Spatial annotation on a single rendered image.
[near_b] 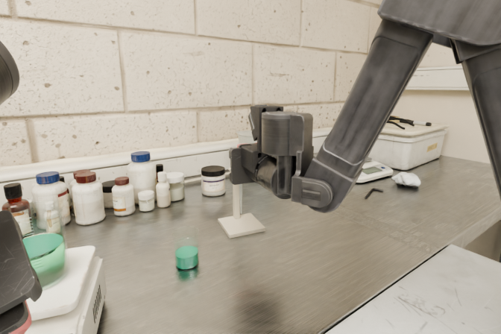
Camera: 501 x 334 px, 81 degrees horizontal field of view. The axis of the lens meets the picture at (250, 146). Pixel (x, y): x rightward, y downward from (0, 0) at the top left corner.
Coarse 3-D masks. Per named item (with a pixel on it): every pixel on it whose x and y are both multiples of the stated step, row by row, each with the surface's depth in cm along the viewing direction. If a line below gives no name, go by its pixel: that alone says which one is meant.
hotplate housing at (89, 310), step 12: (96, 264) 39; (96, 276) 37; (84, 288) 34; (96, 288) 36; (84, 300) 32; (96, 300) 35; (72, 312) 30; (84, 312) 31; (96, 312) 35; (36, 324) 29; (48, 324) 29; (60, 324) 29; (72, 324) 29; (84, 324) 30; (96, 324) 35
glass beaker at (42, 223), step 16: (16, 208) 33; (32, 208) 34; (48, 208) 34; (32, 224) 29; (48, 224) 30; (64, 224) 33; (32, 240) 29; (48, 240) 31; (64, 240) 33; (32, 256) 30; (48, 256) 31; (64, 256) 33; (48, 272) 31; (64, 272) 33
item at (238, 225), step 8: (232, 216) 67; (240, 216) 67; (248, 216) 67; (224, 224) 63; (232, 224) 63; (240, 224) 63; (248, 224) 63; (256, 224) 63; (232, 232) 60; (240, 232) 60; (248, 232) 60; (256, 232) 61
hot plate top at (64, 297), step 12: (72, 252) 38; (84, 252) 38; (72, 264) 35; (84, 264) 35; (72, 276) 33; (84, 276) 33; (48, 288) 31; (60, 288) 31; (72, 288) 31; (48, 300) 29; (60, 300) 29; (72, 300) 29; (36, 312) 28; (48, 312) 28; (60, 312) 29
